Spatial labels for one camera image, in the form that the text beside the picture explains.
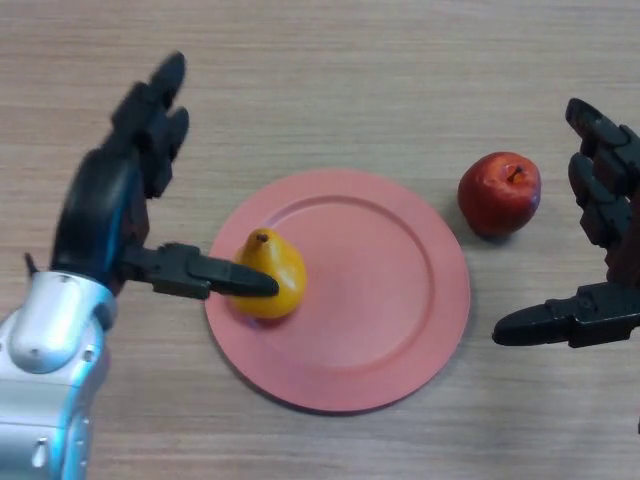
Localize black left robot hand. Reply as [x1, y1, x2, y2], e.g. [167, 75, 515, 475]
[49, 51, 280, 301]

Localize pink round plate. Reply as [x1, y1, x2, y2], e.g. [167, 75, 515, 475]
[204, 168, 472, 414]

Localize red apple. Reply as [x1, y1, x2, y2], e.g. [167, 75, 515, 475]
[457, 151, 543, 237]

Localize yellow pear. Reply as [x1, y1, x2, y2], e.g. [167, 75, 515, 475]
[232, 228, 308, 320]

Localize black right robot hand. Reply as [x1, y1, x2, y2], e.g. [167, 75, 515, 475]
[492, 97, 640, 349]

